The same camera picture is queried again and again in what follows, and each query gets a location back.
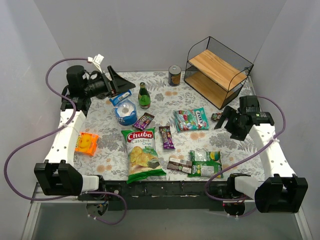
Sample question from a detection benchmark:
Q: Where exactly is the purple m&m bag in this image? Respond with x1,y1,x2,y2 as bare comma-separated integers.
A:
132,112,154,131
167,157,192,174
159,126,175,150
211,112,222,122

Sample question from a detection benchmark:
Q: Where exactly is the green glass bottle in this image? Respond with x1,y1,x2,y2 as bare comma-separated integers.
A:
138,82,151,109

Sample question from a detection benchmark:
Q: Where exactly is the teal Fox's candy bag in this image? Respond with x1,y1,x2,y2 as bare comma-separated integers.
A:
173,107,210,132

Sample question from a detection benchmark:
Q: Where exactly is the green candy bag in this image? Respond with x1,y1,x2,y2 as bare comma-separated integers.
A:
187,150,222,178

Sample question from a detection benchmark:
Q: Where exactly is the purple M&M bag front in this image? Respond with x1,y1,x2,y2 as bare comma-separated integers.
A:
167,157,192,174

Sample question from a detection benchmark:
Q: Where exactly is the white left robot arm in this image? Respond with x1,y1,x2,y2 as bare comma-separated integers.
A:
34,65,135,196

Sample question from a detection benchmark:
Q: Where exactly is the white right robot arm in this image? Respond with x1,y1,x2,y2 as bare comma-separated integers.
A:
215,95,308,213

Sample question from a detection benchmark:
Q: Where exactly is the blue cookie packet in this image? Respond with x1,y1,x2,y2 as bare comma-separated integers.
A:
109,90,132,107

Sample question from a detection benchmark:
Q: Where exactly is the dark tin can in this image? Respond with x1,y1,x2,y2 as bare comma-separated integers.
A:
168,65,182,87

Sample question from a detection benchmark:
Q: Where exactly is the orange smiley snack box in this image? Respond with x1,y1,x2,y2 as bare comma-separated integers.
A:
75,132,99,157

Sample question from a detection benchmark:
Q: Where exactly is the green Chuba chips bag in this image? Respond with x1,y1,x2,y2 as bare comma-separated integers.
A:
121,127,166,184

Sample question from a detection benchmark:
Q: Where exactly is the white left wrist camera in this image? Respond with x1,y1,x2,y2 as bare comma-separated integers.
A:
87,54,105,74

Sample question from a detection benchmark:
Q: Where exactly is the black wire wooden shelf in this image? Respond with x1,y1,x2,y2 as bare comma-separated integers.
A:
183,36,254,110

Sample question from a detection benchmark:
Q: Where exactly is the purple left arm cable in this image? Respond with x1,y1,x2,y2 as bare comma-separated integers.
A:
3,57,128,225

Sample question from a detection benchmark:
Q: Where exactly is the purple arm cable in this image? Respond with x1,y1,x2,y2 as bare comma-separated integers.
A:
203,95,286,219
3,57,128,225

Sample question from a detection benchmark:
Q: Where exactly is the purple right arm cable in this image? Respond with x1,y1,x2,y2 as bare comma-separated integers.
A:
203,95,286,219

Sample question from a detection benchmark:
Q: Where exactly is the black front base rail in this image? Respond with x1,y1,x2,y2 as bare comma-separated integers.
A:
77,179,257,212

